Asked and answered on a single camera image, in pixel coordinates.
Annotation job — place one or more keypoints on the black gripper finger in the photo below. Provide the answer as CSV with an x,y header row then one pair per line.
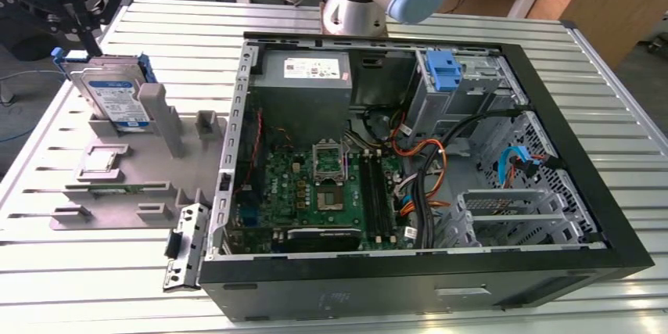
x,y
31,13
113,1

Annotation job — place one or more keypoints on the hard disk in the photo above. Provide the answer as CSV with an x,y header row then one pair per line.
x,y
118,103

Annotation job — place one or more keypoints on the metal disk bay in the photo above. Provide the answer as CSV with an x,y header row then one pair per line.
x,y
522,218

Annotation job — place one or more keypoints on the black round bin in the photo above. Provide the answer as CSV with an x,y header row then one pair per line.
x,y
37,50

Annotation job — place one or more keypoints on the silver CPU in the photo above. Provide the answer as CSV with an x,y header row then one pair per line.
x,y
101,161

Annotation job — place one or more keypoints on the grey parts rack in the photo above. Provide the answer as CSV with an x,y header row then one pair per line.
x,y
151,162

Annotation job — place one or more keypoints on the grey power supply unit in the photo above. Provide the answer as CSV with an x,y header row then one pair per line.
x,y
303,107

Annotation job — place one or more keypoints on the green RAM stick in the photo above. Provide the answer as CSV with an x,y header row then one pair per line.
x,y
118,188

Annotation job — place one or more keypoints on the green motherboard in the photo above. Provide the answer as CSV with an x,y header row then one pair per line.
x,y
293,171

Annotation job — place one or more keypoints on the blue plastic drive latch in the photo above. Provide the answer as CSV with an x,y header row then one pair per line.
x,y
441,70

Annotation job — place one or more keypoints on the CPU socket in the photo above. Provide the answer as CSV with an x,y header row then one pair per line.
x,y
331,198

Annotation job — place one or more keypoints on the black RAM slot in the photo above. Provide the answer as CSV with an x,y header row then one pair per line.
x,y
386,201
371,193

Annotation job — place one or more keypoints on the metal optical drive cage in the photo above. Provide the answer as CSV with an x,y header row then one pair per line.
x,y
470,95

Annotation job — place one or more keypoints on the black graphics card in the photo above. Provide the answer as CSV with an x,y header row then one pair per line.
x,y
323,238

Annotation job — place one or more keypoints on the black PC case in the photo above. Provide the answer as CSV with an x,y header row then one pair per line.
x,y
418,295

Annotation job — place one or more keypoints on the wooden cabinet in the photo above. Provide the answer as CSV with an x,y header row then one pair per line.
x,y
617,5

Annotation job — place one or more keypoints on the white post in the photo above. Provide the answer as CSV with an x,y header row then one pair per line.
x,y
6,93

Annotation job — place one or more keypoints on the hinged grey metal bracket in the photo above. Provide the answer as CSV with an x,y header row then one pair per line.
x,y
191,240

